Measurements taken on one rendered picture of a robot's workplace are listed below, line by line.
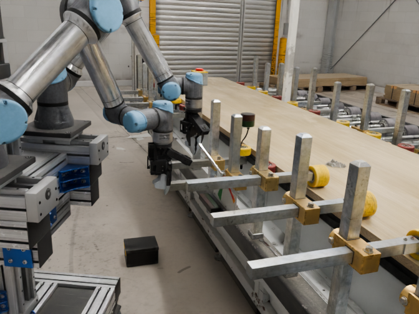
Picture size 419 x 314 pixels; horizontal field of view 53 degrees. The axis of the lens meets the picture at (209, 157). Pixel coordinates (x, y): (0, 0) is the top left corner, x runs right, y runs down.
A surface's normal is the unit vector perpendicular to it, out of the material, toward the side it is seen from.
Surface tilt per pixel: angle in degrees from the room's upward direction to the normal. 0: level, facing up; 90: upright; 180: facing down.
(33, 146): 90
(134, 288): 0
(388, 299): 90
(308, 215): 90
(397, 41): 90
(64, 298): 0
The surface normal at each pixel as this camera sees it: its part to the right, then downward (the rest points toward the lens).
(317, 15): 0.43, 0.30
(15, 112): 0.68, 0.33
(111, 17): 0.82, 0.13
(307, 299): 0.04, -0.95
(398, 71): -0.90, 0.10
